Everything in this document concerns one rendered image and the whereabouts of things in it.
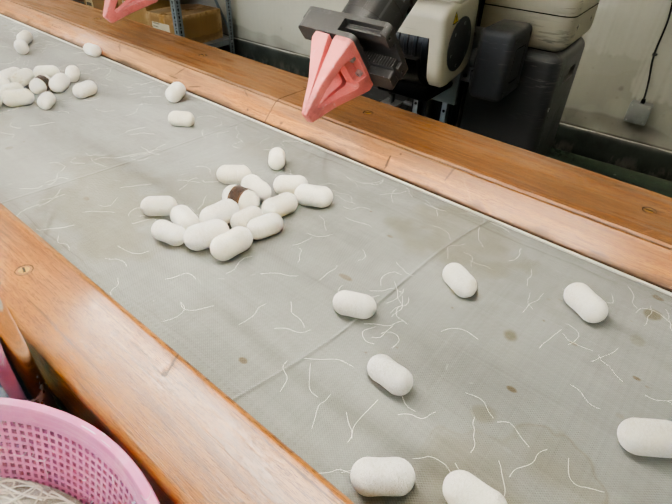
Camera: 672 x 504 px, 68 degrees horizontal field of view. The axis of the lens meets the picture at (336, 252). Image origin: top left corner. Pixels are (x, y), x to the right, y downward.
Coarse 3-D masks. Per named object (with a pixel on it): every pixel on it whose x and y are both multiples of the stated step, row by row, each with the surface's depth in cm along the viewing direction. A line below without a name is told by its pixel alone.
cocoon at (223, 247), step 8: (232, 232) 40; (240, 232) 40; (248, 232) 40; (216, 240) 39; (224, 240) 39; (232, 240) 39; (240, 240) 40; (248, 240) 40; (216, 248) 39; (224, 248) 39; (232, 248) 39; (240, 248) 40; (216, 256) 39; (224, 256) 39; (232, 256) 40
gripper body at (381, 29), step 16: (352, 0) 48; (368, 0) 47; (384, 0) 47; (400, 0) 48; (304, 16) 49; (352, 16) 46; (368, 16) 47; (384, 16) 47; (400, 16) 49; (352, 32) 47; (368, 32) 46; (384, 32) 44; (368, 48) 49; (384, 48) 48; (400, 48) 47; (400, 64) 48
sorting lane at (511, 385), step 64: (0, 64) 76; (64, 64) 77; (0, 128) 58; (64, 128) 59; (128, 128) 59; (192, 128) 60; (256, 128) 61; (0, 192) 47; (64, 192) 47; (128, 192) 48; (192, 192) 48; (384, 192) 50; (64, 256) 40; (128, 256) 40; (192, 256) 40; (256, 256) 41; (320, 256) 41; (384, 256) 41; (448, 256) 42; (512, 256) 42; (576, 256) 42; (192, 320) 35; (256, 320) 35; (320, 320) 35; (384, 320) 35; (448, 320) 36; (512, 320) 36; (576, 320) 36; (640, 320) 36; (256, 384) 31; (320, 384) 31; (448, 384) 31; (512, 384) 31; (576, 384) 32; (640, 384) 32; (320, 448) 27; (384, 448) 28; (448, 448) 28; (512, 448) 28; (576, 448) 28
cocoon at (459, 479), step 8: (456, 472) 25; (464, 472) 25; (448, 480) 25; (456, 480) 24; (464, 480) 24; (472, 480) 24; (480, 480) 25; (448, 488) 24; (456, 488) 24; (464, 488) 24; (472, 488) 24; (480, 488) 24; (488, 488) 24; (448, 496) 24; (456, 496) 24; (464, 496) 24; (472, 496) 24; (480, 496) 24; (488, 496) 24; (496, 496) 24
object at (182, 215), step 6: (174, 210) 43; (180, 210) 42; (186, 210) 42; (174, 216) 42; (180, 216) 42; (186, 216) 42; (192, 216) 42; (174, 222) 42; (180, 222) 42; (186, 222) 42; (192, 222) 42; (198, 222) 42; (186, 228) 42
